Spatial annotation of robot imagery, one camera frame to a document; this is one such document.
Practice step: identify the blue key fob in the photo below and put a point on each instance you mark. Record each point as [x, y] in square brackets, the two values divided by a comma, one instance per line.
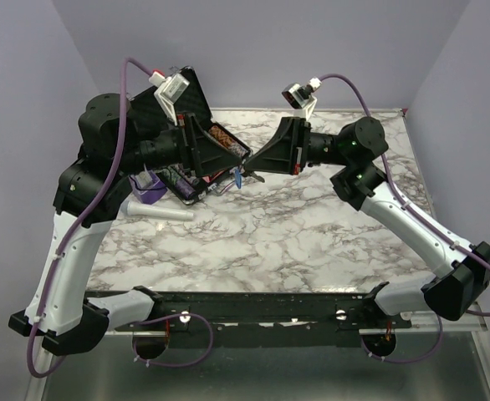
[238, 177]

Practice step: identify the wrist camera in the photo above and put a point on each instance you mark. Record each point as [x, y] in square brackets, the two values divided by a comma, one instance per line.
[168, 90]
[301, 97]

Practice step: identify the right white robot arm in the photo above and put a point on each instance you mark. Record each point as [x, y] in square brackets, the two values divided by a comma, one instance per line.
[458, 268]

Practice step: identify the black poker chip case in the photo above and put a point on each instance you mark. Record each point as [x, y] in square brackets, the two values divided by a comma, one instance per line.
[189, 188]

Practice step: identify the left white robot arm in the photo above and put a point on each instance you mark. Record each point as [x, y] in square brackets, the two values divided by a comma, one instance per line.
[116, 145]

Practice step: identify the purple metronome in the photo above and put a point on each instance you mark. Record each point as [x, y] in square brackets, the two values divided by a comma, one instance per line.
[147, 187]

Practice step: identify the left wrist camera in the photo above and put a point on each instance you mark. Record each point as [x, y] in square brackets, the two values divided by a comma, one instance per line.
[168, 90]

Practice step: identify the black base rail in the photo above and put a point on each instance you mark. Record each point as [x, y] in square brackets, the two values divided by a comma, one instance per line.
[283, 320]

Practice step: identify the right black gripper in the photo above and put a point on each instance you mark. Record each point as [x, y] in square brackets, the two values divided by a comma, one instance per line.
[286, 152]

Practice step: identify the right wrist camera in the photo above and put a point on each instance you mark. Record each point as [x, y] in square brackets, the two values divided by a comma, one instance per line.
[301, 97]

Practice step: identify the white microphone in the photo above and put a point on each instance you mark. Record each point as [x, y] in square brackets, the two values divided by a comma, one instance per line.
[132, 208]

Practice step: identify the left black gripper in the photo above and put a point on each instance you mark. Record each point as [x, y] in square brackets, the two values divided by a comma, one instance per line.
[205, 154]

